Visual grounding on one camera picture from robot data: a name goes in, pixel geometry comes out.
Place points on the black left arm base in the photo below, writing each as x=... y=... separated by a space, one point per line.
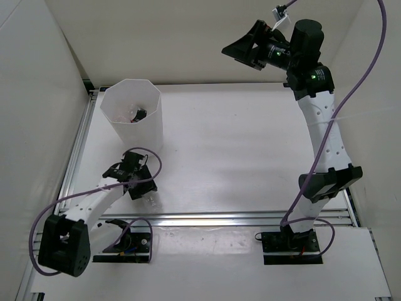
x=131 y=246

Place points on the white octagonal bin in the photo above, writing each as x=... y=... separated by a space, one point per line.
x=124 y=97

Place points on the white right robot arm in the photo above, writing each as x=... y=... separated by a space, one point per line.
x=312 y=85

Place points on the aluminium frame rail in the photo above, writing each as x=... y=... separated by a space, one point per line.
x=228 y=168

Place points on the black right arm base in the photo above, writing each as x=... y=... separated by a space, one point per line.
x=280 y=250

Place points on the clear unlabeled plastic bottle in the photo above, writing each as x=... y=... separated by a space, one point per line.
x=151 y=202

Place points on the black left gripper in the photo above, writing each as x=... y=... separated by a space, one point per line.
x=147 y=186

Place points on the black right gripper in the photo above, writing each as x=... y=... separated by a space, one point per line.
x=242 y=50

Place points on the red label plastic bottle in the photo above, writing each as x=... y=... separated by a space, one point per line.
x=121 y=119

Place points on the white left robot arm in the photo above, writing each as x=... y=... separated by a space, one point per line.
x=65 y=243

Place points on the black label plastic bottle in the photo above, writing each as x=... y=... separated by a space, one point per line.
x=138 y=114

